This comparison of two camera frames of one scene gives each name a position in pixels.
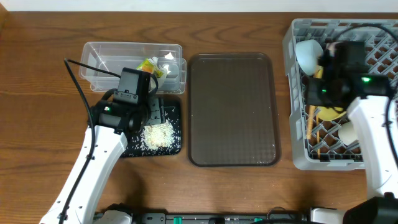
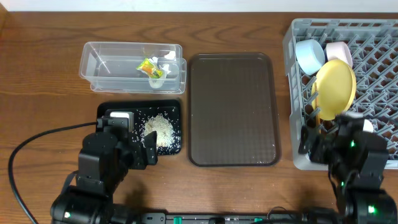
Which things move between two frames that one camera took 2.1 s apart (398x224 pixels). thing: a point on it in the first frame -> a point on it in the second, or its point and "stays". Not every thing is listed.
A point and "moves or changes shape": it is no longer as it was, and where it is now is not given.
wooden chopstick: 318,74 moves or changes shape
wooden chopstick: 317,132 stays
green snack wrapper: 145,65 stays
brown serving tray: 232,117 stays
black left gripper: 156,111 -> 137,152
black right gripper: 315,94 -> 319,147
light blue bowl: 308,52 stays
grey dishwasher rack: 317,144 stays
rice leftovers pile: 155,136 stays
